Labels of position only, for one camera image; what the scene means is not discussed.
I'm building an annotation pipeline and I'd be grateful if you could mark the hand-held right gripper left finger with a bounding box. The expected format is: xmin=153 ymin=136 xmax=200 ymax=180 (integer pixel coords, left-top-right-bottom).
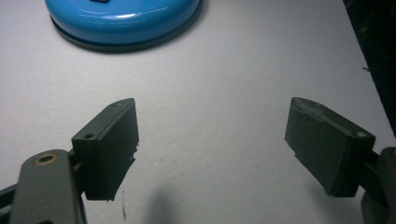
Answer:
xmin=70 ymin=97 xmax=140 ymax=202

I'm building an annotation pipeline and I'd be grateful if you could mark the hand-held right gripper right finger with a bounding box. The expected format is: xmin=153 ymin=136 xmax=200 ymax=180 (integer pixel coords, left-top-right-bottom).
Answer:
xmin=284 ymin=96 xmax=376 ymax=198

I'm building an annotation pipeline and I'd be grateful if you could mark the blue round lidded container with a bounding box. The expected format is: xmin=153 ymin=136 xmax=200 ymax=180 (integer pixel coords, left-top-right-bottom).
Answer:
xmin=44 ymin=0 xmax=204 ymax=53

